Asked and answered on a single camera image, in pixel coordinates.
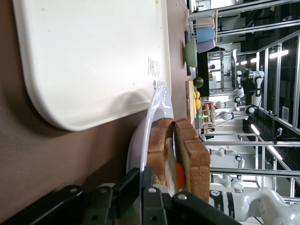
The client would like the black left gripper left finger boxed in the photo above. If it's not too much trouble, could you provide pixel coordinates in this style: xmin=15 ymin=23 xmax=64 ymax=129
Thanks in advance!
xmin=0 ymin=167 xmax=141 ymax=225

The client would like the mint green bowl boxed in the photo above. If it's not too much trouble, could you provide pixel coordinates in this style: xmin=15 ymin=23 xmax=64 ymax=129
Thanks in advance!
xmin=183 ymin=39 xmax=198 ymax=68

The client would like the green avocado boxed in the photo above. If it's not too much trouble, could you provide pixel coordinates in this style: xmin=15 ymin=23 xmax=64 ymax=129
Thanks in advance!
xmin=193 ymin=76 xmax=204 ymax=89

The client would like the light blue cup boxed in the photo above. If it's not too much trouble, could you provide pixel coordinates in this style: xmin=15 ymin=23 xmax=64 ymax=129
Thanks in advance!
xmin=196 ymin=28 xmax=216 ymax=44

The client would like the metal wire rack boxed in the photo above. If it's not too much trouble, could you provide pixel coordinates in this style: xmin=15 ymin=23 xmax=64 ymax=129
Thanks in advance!
xmin=187 ymin=9 xmax=219 ymax=54

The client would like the cream bear print tray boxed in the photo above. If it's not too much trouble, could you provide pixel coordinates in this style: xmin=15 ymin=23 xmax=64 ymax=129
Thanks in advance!
xmin=12 ymin=0 xmax=172 ymax=132

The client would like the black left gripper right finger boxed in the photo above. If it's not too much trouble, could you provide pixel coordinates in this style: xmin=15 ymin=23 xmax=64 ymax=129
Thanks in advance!
xmin=140 ymin=166 xmax=242 ymax=225

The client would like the wooden cutting board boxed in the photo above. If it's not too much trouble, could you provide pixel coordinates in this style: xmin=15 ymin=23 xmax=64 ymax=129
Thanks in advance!
xmin=185 ymin=80 xmax=196 ymax=125

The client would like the purple cup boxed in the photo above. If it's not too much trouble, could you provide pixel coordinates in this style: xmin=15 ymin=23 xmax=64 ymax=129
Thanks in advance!
xmin=196 ymin=38 xmax=217 ymax=54

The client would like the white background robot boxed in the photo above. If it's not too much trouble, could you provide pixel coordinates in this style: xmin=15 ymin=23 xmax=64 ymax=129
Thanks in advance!
xmin=234 ymin=67 xmax=266 ymax=118
xmin=208 ymin=146 xmax=246 ymax=169

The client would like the white cup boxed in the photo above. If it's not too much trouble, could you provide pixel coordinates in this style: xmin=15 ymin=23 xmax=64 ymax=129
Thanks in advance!
xmin=195 ymin=18 xmax=215 ymax=30

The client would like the fried egg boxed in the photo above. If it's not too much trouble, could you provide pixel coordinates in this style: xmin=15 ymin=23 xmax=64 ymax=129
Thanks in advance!
xmin=164 ymin=138 xmax=187 ymax=196

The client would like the brown bread slice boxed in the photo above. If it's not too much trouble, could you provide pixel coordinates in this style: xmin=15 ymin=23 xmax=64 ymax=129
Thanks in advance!
xmin=173 ymin=118 xmax=211 ymax=203

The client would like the pale lavender round plate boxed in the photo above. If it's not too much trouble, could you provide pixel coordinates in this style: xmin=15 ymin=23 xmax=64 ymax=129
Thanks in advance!
xmin=126 ymin=84 xmax=174 ymax=225

